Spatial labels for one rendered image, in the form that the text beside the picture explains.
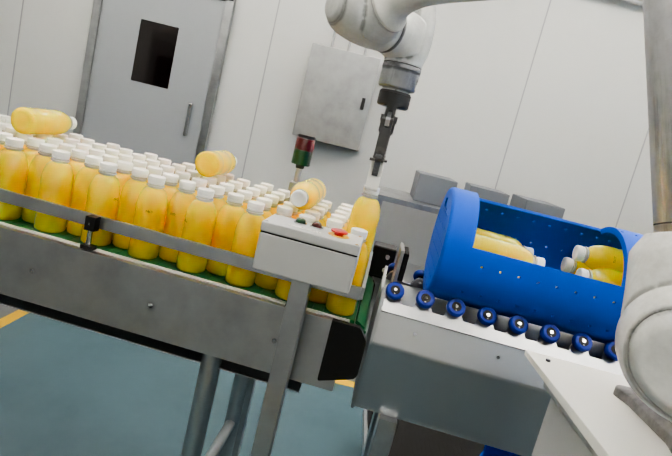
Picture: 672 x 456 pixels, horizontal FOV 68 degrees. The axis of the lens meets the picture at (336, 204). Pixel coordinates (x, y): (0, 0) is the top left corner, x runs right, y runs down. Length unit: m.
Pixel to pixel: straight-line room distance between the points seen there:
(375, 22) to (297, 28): 3.69
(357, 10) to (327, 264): 0.49
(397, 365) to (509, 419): 0.30
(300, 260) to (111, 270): 0.48
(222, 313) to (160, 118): 3.83
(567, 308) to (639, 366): 0.68
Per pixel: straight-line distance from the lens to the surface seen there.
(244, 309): 1.16
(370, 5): 1.03
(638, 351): 0.59
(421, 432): 2.34
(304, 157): 1.63
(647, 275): 0.64
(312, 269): 0.98
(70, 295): 1.34
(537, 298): 1.24
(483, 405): 1.34
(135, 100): 5.00
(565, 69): 4.93
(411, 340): 1.23
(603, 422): 0.81
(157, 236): 1.22
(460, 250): 1.17
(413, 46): 1.14
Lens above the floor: 1.31
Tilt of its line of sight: 9 degrees down
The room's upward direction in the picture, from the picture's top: 14 degrees clockwise
